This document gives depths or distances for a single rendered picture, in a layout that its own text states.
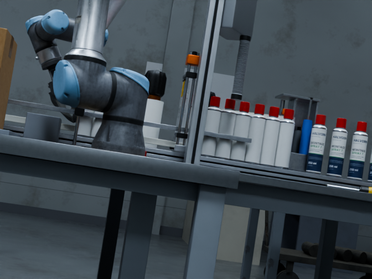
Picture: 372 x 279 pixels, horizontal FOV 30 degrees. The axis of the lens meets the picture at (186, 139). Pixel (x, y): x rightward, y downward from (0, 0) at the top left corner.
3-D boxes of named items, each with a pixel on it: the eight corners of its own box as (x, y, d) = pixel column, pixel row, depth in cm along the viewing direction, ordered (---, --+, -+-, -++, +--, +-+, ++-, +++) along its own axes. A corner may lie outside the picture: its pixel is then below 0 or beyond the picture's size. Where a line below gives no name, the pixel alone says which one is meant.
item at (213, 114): (212, 158, 236) (221, 98, 238) (215, 158, 231) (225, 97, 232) (197, 155, 236) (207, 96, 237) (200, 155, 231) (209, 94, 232)
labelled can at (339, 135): (337, 177, 243) (346, 120, 244) (343, 178, 238) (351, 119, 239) (324, 175, 242) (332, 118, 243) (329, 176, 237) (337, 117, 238)
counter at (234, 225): (228, 244, 948) (236, 194, 952) (260, 265, 744) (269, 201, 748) (181, 238, 941) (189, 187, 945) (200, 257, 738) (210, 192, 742)
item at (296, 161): (300, 172, 254) (310, 103, 256) (311, 172, 242) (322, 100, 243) (263, 166, 253) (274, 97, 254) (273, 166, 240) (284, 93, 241)
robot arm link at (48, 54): (57, 44, 226) (33, 52, 225) (62, 57, 226) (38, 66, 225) (58, 48, 234) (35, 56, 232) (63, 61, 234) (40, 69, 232)
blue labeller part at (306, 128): (304, 167, 245) (310, 120, 246) (307, 167, 242) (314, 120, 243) (295, 165, 245) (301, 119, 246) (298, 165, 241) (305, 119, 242)
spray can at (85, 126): (89, 138, 231) (99, 78, 232) (89, 138, 226) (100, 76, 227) (74, 135, 231) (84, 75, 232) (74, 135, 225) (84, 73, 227)
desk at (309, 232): (318, 258, 959) (326, 200, 964) (355, 274, 810) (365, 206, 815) (263, 250, 952) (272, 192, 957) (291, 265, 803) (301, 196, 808)
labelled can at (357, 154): (358, 181, 244) (366, 123, 245) (364, 181, 239) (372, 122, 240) (344, 179, 243) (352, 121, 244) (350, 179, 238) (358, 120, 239)
